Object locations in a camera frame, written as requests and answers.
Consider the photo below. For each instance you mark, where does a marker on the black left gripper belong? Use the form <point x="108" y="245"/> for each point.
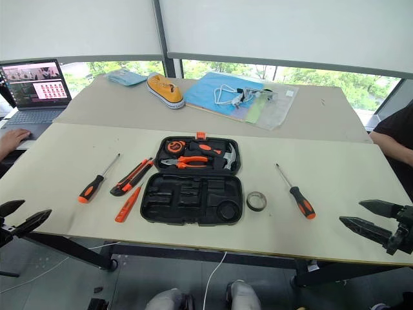
<point x="6" y="234"/>

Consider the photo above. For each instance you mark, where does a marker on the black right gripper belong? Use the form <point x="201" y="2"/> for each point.
<point x="405" y="232"/>

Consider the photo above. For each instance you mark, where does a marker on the orange tester pen screwdriver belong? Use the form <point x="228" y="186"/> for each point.
<point x="127" y="206"/>

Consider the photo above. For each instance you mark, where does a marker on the orange black utility knife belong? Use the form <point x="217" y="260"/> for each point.
<point x="129" y="179"/>

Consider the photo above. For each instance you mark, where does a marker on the black electrical tape roll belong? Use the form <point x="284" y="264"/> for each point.
<point x="250" y="204"/>

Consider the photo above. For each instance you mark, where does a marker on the black zippered case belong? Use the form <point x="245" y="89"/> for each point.
<point x="193" y="181"/>

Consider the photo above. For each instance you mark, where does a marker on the bystander forearm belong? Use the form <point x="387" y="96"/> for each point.
<point x="390" y="145"/>

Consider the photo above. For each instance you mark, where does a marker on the bystander bare hand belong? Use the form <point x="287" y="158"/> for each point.
<point x="14" y="137"/>

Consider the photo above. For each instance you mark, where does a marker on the grey laptop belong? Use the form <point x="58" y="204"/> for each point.
<point x="35" y="116"/>

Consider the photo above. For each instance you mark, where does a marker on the clear plastic bag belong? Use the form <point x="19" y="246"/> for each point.
<point x="277" y="109"/>

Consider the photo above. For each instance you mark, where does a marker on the light green strip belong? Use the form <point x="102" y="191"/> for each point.
<point x="255" y="113"/>

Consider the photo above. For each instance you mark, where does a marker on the orange black tape measure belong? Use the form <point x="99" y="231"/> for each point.
<point x="175" y="147"/>

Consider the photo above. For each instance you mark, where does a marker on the folded light blue cloth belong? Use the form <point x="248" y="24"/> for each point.
<point x="126" y="77"/>

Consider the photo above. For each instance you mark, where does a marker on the yellow canvas sneaker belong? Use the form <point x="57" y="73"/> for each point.
<point x="164" y="92"/>

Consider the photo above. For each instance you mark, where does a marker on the white roller blind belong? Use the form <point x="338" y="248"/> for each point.
<point x="284" y="29"/>
<point x="80" y="26"/>

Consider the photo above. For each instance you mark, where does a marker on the black table frame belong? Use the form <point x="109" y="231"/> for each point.
<point x="161" y="250"/>

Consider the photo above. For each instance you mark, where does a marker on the grey window frame post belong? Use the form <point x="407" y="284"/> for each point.
<point x="167" y="48"/>

